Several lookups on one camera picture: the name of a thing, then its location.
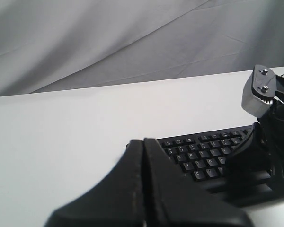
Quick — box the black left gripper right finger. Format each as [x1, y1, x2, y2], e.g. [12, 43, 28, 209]
[143, 139, 254, 227]

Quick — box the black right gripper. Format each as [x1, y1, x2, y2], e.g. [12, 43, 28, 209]
[225, 76, 284, 189]

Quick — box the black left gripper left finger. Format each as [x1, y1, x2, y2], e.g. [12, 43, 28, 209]
[45, 140, 146, 227]

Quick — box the grey backdrop cloth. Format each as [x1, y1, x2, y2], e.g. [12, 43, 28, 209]
[0, 0, 284, 96]

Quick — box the black acer keyboard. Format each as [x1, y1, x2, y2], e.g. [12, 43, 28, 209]
[158, 125, 281, 207]

